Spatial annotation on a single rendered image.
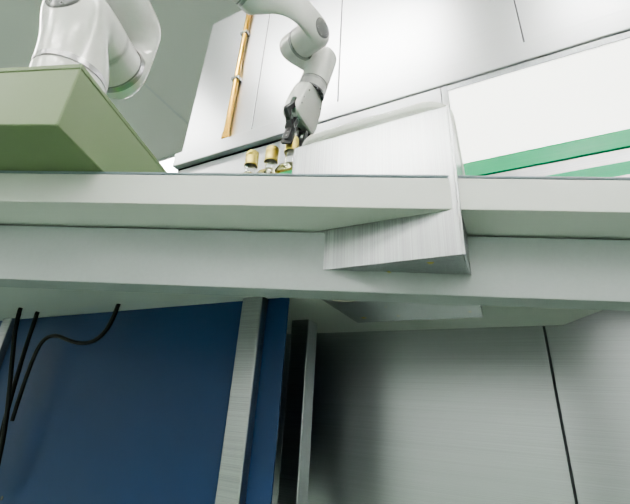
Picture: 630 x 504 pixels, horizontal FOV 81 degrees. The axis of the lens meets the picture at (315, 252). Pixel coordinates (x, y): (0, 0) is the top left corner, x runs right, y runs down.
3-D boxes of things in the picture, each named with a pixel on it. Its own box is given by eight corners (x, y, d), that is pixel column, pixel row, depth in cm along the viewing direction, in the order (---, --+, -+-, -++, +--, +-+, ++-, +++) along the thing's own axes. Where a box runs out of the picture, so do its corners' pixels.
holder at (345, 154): (479, 274, 55) (473, 227, 58) (456, 173, 32) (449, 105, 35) (368, 284, 62) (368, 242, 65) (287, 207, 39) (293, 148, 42)
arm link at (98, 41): (5, 50, 49) (38, -30, 54) (72, 119, 61) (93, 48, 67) (75, 46, 48) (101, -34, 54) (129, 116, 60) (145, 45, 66)
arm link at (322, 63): (303, 13, 91) (281, 32, 98) (290, 46, 88) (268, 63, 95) (343, 57, 100) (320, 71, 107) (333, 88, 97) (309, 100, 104)
